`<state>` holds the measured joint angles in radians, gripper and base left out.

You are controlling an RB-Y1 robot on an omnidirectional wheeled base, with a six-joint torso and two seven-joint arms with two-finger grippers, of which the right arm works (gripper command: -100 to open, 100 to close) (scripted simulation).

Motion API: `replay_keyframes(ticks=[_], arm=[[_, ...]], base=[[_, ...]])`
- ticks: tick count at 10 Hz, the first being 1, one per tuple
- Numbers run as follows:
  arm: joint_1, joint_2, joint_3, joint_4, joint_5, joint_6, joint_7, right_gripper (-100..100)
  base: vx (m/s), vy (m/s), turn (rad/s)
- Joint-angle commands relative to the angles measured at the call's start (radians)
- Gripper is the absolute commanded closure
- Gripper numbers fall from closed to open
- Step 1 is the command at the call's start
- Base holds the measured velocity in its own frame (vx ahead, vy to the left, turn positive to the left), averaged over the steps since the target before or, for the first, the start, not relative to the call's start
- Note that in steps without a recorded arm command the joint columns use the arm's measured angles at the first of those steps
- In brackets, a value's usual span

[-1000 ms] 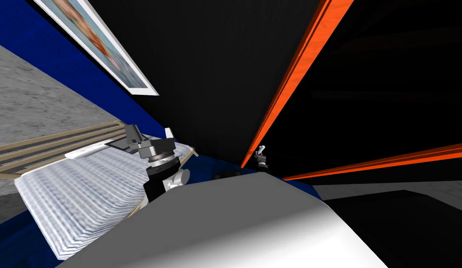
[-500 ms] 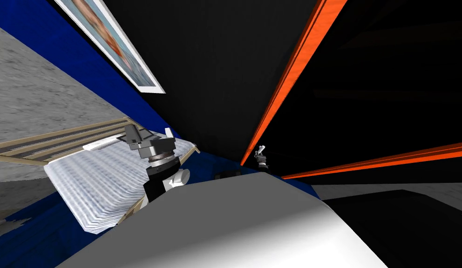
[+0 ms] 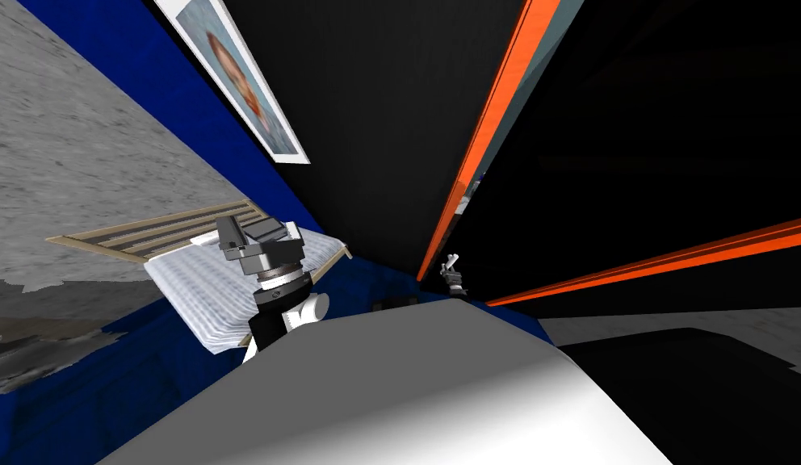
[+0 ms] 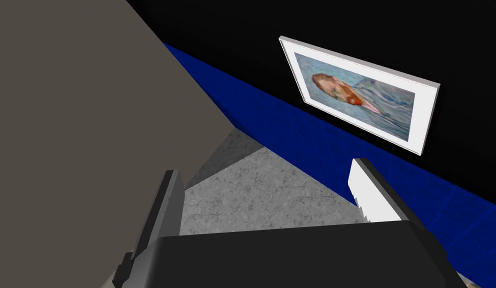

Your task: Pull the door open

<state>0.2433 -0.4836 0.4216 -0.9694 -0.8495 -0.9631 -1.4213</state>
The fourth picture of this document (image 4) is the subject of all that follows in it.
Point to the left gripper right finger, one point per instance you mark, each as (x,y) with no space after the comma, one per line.
(376,200)

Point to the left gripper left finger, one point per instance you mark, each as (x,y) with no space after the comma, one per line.
(164,212)

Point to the white framed portrait painting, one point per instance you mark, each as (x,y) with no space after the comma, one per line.
(362,95)

